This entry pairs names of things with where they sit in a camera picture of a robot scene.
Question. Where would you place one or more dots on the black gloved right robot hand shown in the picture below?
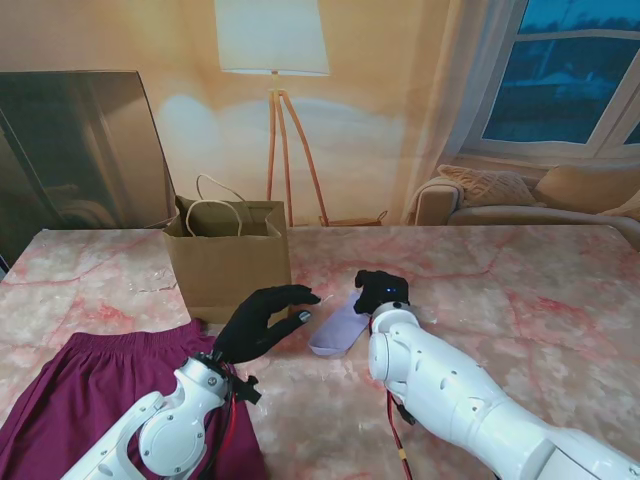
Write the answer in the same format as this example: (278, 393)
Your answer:
(382, 292)

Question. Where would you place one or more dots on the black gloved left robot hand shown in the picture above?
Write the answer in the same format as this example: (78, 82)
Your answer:
(250, 330)

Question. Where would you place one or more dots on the lilac sock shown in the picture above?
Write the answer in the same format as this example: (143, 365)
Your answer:
(340, 330)

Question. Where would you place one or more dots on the kraft paper bag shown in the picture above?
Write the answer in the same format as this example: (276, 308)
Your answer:
(235, 275)

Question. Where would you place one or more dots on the maroon shorts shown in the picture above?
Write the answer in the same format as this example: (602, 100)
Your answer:
(75, 390)

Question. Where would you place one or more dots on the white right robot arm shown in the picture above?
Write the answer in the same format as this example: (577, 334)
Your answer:
(450, 390)

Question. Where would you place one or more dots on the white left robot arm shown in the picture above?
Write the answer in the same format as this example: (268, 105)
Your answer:
(165, 430)

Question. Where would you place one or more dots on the wicker basket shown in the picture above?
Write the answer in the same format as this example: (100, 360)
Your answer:
(355, 221)

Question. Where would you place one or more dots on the beige sofa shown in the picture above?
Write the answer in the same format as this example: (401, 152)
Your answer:
(500, 216)

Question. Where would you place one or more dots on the cream knitted cushion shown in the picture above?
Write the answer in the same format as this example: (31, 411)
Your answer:
(487, 187)

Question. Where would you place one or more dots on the sheer cream curtain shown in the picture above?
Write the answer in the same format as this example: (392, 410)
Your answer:
(450, 100)

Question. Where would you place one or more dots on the plain beige cushion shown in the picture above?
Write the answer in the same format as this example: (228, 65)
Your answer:
(585, 187)

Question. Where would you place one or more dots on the dark glass panel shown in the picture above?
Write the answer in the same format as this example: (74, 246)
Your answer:
(75, 150)

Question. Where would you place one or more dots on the tripod floor lamp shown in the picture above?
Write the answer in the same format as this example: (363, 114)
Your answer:
(272, 40)

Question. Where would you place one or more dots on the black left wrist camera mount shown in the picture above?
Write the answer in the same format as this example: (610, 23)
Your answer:
(247, 390)

